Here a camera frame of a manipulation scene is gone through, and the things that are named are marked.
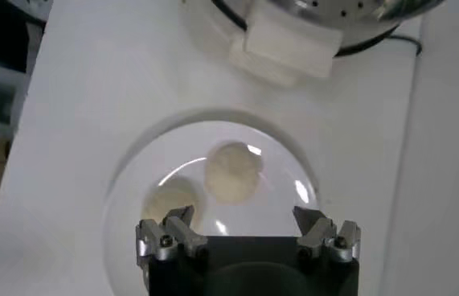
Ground white round plate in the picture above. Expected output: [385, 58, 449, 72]
[102, 108, 322, 296]

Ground black cooker power cable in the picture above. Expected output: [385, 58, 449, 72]
[385, 34, 423, 56]

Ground perforated steel steamer basket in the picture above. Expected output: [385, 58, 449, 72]
[211, 0, 447, 80]

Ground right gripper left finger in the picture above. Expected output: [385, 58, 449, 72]
[135, 204, 209, 269]

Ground white electric cooker pot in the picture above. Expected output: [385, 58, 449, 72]
[180, 0, 421, 88]

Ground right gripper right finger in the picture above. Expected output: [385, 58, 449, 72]
[292, 205, 362, 265]

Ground white steamed baozi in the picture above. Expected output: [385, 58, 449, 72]
[203, 141, 264, 205]
[141, 176, 208, 236]

